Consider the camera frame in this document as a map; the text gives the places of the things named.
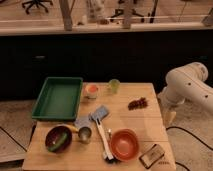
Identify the dark purple grape bunch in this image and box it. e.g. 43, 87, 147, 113
128, 97, 148, 110

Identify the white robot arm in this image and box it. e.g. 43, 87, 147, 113
157, 62, 213, 127

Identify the brown black box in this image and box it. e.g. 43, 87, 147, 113
139, 144, 165, 169

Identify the orange plastic bowl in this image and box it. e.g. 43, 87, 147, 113
109, 129, 140, 162

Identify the translucent green cup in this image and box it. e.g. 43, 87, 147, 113
108, 79, 120, 94

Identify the blue sponge cloth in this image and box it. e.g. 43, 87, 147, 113
90, 106, 109, 121

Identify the white cup orange inside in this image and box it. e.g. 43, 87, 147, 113
85, 84, 98, 99

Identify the grey cloth piece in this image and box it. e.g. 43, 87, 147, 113
74, 116, 91, 129

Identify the small metal cup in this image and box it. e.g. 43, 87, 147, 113
78, 127, 92, 144

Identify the yellow banana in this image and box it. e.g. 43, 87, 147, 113
67, 125, 79, 133

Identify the green cucumber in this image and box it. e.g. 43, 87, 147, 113
48, 133, 67, 152

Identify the green plastic tray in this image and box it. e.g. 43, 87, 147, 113
32, 77, 83, 121

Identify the dark maroon bowl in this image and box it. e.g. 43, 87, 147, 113
45, 126, 72, 153

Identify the black office chair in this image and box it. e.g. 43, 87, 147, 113
22, 0, 53, 14

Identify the black floor cable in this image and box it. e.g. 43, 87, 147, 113
165, 125, 213, 151

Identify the white handled brush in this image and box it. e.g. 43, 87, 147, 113
95, 119, 114, 160

